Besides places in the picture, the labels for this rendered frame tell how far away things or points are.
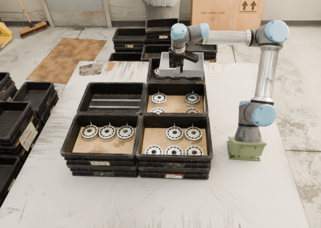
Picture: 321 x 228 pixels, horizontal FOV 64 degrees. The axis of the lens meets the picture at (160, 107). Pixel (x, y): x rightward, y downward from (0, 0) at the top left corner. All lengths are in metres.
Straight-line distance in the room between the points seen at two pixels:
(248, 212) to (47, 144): 1.28
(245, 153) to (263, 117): 0.30
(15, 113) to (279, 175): 2.10
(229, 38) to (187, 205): 0.93
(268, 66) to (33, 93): 2.21
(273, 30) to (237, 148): 0.66
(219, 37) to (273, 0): 3.04
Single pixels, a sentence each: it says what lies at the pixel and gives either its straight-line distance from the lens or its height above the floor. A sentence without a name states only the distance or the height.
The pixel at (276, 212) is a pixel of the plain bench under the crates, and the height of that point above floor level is 0.70.
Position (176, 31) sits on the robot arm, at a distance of 1.28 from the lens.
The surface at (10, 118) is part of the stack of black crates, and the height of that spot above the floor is 0.49.
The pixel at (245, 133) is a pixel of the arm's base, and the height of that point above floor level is 0.89.
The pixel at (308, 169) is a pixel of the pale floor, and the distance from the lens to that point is 2.66.
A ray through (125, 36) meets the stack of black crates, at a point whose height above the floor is 0.38.
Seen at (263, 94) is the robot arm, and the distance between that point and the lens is 1.41.
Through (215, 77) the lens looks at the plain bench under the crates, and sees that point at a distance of 2.17.
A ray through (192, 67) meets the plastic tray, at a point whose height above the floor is 1.05.
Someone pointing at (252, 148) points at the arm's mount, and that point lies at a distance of 1.56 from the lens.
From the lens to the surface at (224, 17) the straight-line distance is 4.16.
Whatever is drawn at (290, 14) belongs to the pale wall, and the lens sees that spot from 4.65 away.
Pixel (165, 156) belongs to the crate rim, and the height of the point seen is 0.93.
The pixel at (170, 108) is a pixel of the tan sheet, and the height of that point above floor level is 0.83.
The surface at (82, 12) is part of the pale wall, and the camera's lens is 4.63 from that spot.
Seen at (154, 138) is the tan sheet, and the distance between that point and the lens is 1.53.
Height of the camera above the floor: 2.02
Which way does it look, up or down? 45 degrees down
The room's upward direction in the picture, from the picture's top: 3 degrees counter-clockwise
